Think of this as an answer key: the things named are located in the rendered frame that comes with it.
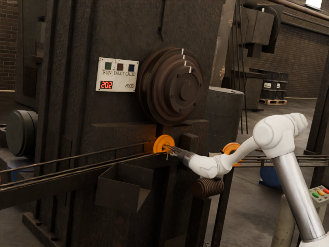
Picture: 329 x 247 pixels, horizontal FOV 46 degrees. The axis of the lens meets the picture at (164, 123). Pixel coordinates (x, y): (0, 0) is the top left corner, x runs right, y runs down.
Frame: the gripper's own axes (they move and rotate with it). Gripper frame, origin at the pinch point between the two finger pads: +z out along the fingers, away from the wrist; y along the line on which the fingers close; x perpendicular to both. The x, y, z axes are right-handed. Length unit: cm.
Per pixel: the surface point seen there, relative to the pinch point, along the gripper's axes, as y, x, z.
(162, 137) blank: -3.8, 5.6, -0.6
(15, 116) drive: -40, -23, 129
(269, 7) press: 746, 157, 452
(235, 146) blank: 47, 3, -19
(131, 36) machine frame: -27, 62, 18
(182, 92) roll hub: -3.9, 36.5, -9.1
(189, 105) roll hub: 4.6, 28.6, -8.4
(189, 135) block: 20.5, 5.4, -0.6
